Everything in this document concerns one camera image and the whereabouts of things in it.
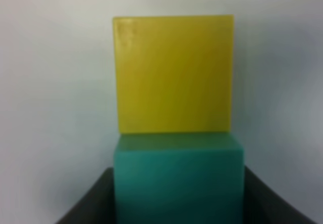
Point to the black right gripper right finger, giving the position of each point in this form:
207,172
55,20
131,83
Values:
262,205

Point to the yellow cube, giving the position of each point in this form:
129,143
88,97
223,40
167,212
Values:
174,73

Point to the teal cube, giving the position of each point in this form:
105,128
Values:
179,178

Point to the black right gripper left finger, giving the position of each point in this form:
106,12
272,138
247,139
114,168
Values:
97,205

